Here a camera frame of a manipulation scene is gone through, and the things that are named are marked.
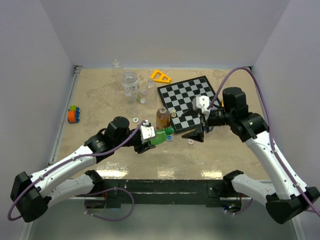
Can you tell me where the brown tea bottle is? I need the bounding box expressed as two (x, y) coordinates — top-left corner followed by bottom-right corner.
(156, 106), (171, 130)

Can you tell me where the black base frame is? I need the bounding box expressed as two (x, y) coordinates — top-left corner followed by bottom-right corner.
(93, 179), (239, 208)

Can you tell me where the labelled clear water bottle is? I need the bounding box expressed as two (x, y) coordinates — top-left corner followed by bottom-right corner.
(122, 70), (140, 102)

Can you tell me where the yellow triangular toy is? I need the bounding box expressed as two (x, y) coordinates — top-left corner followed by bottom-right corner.
(150, 69), (172, 84)

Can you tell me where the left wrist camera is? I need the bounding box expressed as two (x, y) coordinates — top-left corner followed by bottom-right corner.
(139, 120), (156, 144)

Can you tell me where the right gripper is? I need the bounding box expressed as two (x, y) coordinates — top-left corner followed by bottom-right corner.
(182, 103), (234, 142)

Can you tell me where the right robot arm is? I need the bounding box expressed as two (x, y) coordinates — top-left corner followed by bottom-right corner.
(182, 87), (320, 224)

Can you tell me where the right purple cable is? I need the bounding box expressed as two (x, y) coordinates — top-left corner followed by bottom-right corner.
(208, 66), (320, 217)

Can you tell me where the small clear bottle front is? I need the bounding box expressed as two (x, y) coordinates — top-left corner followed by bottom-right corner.
(124, 89), (138, 118)

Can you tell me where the green bottle cap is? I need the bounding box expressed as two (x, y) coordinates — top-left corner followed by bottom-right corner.
(165, 126), (175, 135)

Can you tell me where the cream chess piece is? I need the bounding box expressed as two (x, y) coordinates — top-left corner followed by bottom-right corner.
(171, 109), (177, 118)

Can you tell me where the green plastic bottle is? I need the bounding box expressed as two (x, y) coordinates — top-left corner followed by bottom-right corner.
(151, 128), (173, 146)

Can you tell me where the aluminium rail frame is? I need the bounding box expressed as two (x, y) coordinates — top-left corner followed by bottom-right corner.
(47, 65), (83, 167)

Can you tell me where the clear bottle near board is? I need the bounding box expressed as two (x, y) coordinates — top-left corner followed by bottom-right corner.
(145, 78), (158, 108)

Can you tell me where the black white chessboard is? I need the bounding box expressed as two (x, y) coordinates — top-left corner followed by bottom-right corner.
(157, 75), (215, 134)

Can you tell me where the clear bottle back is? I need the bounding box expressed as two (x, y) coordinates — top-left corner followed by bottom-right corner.
(112, 58), (124, 89)

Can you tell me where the orange blue toy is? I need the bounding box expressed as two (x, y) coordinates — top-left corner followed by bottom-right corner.
(67, 105), (80, 124)

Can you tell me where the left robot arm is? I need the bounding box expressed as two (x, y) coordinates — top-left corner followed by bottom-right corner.
(7, 116), (156, 223)

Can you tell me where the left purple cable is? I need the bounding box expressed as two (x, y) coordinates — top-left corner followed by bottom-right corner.
(7, 120), (148, 221)

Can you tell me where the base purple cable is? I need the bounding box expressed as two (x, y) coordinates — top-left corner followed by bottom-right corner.
(84, 187), (135, 222)

